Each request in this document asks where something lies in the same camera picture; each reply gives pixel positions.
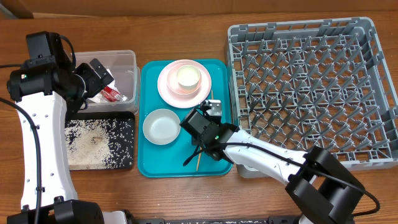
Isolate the black plastic tray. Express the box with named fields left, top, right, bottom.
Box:
left=64, top=111, right=136, bottom=170

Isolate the clear plastic bin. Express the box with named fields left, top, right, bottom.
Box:
left=75, top=50, right=141, bottom=114

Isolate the grey bowl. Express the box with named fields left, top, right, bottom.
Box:
left=142, top=109, right=180, bottom=145

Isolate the grey dishwasher rack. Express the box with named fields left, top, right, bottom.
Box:
left=226, top=17, right=397, bottom=170

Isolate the white napkin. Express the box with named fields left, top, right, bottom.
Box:
left=86, top=68, right=128, bottom=104

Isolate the small pink bowl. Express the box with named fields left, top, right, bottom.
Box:
left=167, top=63, right=201, bottom=95

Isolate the spilled rice pile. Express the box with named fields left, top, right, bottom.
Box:
left=64, top=119, right=135, bottom=170

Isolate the red sauce packet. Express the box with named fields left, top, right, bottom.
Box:
left=100, top=86, right=127, bottom=102

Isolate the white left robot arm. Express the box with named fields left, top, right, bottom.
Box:
left=7, top=31, right=134, bottom=224

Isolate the large pink plate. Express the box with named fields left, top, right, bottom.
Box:
left=157, top=59, right=211, bottom=108

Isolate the cream cup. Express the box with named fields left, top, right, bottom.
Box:
left=176, top=64, right=201, bottom=91

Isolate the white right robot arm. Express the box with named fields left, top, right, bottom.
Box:
left=180, top=100, right=365, bottom=223

